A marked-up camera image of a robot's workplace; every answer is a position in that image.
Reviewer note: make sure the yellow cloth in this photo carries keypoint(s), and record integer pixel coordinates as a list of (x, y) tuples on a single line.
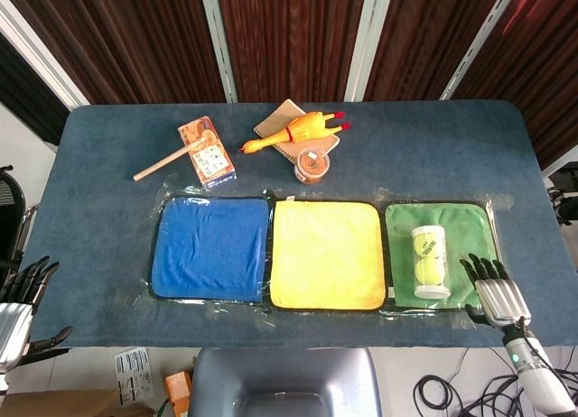
[(328, 254)]

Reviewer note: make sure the black equipment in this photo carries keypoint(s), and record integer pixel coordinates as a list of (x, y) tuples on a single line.
[(562, 195)]

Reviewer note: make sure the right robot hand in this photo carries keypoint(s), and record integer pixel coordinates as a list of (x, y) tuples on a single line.
[(501, 295)]

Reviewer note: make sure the orange printed carton box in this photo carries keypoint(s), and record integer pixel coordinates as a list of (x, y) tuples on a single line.
[(207, 152)]

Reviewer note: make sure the small snack cup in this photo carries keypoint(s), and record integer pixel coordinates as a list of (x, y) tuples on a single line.
[(311, 165)]

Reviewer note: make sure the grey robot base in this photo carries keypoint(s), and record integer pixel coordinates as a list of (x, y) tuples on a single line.
[(283, 383)]

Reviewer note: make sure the yellow rubber chicken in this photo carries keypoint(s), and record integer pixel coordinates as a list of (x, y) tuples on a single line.
[(293, 132)]

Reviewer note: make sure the wooden stick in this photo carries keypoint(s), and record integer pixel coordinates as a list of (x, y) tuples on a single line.
[(167, 162)]

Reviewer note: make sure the blue cloth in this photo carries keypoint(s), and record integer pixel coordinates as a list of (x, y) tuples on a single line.
[(208, 250)]

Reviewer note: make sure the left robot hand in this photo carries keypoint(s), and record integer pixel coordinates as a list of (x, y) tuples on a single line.
[(18, 299)]

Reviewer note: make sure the black office chair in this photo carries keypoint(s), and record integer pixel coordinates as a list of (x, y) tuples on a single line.
[(10, 214)]

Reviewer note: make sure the blue table cover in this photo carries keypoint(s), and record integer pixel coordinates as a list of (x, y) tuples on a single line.
[(289, 164)]

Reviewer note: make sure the tennis ball tube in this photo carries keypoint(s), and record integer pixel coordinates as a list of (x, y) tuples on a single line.
[(430, 262)]

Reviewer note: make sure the white printed paper sheet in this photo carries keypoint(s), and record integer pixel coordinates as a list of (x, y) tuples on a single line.
[(133, 375)]

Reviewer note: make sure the green cloth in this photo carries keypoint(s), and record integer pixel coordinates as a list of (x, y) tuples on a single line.
[(437, 254)]

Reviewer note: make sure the cardboard box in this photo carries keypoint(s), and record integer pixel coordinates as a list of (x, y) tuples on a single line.
[(68, 403)]

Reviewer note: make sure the spiral notebook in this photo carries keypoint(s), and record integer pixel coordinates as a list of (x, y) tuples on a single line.
[(289, 132)]

